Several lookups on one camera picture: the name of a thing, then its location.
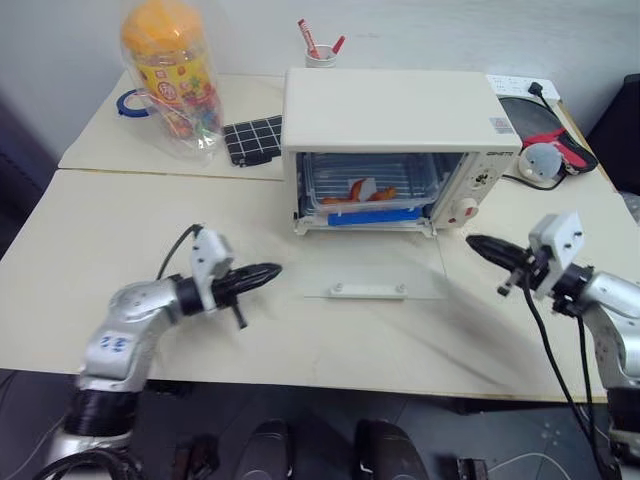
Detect black chair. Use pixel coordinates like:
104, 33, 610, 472
583, 73, 640, 195

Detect clear candy jar orange lid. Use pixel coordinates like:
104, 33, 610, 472
119, 0, 225, 164

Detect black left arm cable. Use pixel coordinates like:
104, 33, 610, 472
156, 224, 205, 281

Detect white toaster oven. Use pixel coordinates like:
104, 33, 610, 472
282, 67, 523, 238

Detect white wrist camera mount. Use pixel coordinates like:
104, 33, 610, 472
189, 228, 236, 312
528, 210, 586, 294

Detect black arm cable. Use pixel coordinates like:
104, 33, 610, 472
156, 224, 205, 281
519, 272, 624, 480

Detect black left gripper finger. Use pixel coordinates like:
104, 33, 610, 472
238, 272, 281, 295
234, 262, 284, 280

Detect white oven door handle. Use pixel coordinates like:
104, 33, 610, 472
327, 282, 407, 301

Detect black grid mat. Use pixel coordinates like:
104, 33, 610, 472
221, 114, 286, 168

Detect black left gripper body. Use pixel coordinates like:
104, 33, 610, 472
211, 272, 250, 331

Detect black mouse pad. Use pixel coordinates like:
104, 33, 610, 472
497, 94, 561, 140

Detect orange food pieces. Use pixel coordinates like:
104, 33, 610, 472
321, 177, 399, 205

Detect white pen cup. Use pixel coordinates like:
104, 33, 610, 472
305, 44, 338, 70

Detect white power strip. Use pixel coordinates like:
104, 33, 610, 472
485, 73, 561, 101

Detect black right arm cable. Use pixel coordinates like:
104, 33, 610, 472
519, 272, 624, 480

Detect grey round plush ball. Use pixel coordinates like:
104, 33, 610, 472
519, 143, 562, 182

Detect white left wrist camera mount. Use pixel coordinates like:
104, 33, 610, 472
189, 228, 236, 312

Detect white floor cable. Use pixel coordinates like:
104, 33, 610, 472
478, 451, 617, 480

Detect dark rounded robot foot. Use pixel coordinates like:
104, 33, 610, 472
353, 418, 427, 480
243, 418, 295, 480

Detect glass oven door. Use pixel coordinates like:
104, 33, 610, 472
298, 233, 450, 302

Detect black oven power cable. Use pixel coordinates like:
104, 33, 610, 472
500, 165, 567, 192

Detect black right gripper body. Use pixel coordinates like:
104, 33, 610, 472
496, 247, 551, 302

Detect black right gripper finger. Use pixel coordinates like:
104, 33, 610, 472
465, 234, 529, 261
474, 248, 525, 274

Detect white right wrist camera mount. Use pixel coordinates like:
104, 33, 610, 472
528, 210, 586, 294

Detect blue tape roll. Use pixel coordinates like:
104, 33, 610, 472
116, 88, 154, 120

